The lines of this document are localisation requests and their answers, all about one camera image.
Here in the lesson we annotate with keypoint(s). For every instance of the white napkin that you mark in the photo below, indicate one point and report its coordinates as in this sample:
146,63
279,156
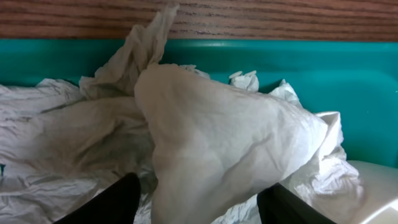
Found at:
217,145
60,150

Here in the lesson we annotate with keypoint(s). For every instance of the teal serving tray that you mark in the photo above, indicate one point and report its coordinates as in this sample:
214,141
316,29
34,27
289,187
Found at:
357,79

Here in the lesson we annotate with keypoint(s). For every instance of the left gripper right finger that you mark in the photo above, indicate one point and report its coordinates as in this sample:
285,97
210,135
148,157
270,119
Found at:
278,205

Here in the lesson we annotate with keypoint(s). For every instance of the light green bowl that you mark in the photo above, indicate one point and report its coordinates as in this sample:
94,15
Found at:
380,204

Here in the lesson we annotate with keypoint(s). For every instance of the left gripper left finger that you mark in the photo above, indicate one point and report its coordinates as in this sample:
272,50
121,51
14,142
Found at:
117,204

